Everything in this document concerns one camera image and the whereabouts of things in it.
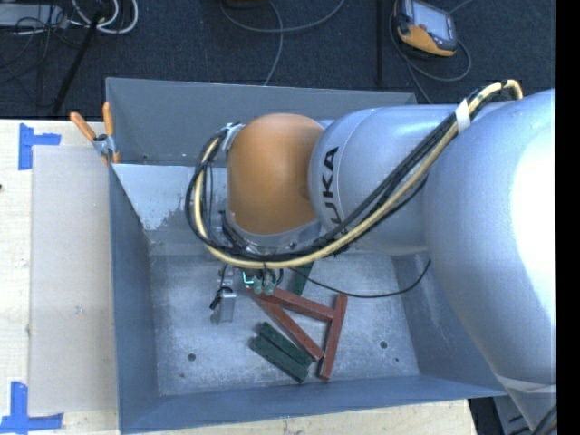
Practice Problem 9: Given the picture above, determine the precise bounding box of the grey metal bin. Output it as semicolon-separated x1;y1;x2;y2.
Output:
104;77;509;435

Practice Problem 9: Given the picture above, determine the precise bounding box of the dark green flat block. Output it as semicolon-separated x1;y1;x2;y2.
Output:
248;334;310;384
258;321;314;367
288;261;315;296

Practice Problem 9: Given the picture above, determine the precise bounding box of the red-brown flat block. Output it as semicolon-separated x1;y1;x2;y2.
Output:
270;286;337;322
317;293;349;382
246;286;325;363

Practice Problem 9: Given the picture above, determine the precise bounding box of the pale flat board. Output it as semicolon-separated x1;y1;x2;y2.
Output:
26;144;121;419

